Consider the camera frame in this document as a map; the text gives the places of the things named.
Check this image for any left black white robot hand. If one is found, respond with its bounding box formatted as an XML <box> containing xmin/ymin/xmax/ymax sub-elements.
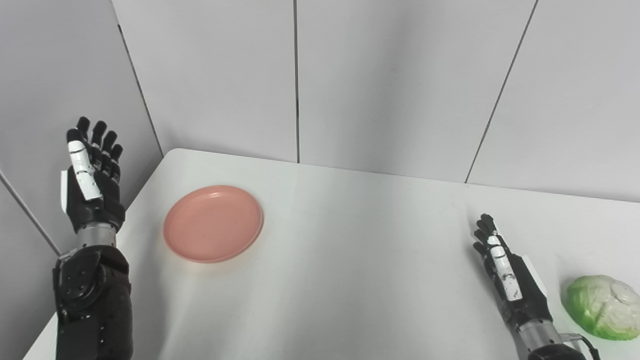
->
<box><xmin>60</xmin><ymin>116</ymin><xmax>127</xmax><ymax>234</ymax></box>

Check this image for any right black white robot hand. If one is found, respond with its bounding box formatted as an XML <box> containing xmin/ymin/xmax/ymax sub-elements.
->
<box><xmin>473</xmin><ymin>214</ymin><xmax>555</xmax><ymax>326</ymax></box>

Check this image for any green white cabbage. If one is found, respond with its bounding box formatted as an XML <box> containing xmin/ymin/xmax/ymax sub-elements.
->
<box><xmin>565</xmin><ymin>274</ymin><xmax>640</xmax><ymax>341</ymax></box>

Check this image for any pink round plate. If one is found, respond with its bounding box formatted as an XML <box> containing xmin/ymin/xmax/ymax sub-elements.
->
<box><xmin>163</xmin><ymin>185</ymin><xmax>265</xmax><ymax>264</ymax></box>

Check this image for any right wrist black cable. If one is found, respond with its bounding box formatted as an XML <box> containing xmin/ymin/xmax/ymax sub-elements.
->
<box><xmin>560</xmin><ymin>331</ymin><xmax>603</xmax><ymax>360</ymax></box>

